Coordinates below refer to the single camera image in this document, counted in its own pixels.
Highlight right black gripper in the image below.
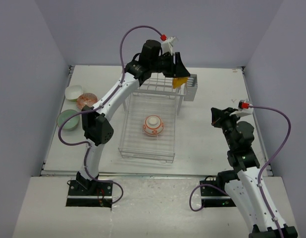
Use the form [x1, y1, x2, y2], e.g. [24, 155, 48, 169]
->
[210, 107, 242, 149]

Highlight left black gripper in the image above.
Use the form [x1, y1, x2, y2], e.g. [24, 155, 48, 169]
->
[150, 52, 190, 78]

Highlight yellow plastic bowl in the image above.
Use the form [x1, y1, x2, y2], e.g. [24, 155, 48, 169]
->
[172, 77, 188, 89]

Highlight orange white upturned bowl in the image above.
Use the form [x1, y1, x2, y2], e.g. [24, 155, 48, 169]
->
[142, 115, 164, 136]

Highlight blue zigzag patterned bowl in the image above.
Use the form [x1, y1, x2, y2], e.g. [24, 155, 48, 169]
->
[76, 93, 98, 110]

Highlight mint green bowl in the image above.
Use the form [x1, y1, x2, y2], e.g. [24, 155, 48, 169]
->
[56, 110, 80, 131]

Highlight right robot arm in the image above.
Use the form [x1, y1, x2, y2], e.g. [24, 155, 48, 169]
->
[211, 108, 298, 238]

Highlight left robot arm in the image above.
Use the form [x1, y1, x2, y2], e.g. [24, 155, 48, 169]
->
[76, 37, 191, 195]

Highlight grey cutlery holder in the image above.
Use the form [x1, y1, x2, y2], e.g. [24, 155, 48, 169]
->
[184, 74, 198, 102]

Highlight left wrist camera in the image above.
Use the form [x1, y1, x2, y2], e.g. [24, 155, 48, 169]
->
[162, 36, 178, 47]

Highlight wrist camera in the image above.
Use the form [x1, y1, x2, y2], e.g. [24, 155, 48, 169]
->
[238, 100, 252, 112]
[162, 36, 178, 47]

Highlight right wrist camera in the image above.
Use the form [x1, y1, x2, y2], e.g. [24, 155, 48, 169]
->
[238, 100, 252, 112]

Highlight white wire dish rack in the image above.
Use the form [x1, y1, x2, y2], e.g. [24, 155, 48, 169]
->
[118, 73, 187, 163]

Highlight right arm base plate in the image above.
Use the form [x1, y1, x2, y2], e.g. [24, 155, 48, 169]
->
[200, 186, 236, 208]

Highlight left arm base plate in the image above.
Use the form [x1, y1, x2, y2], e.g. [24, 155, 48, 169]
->
[66, 180, 113, 208]

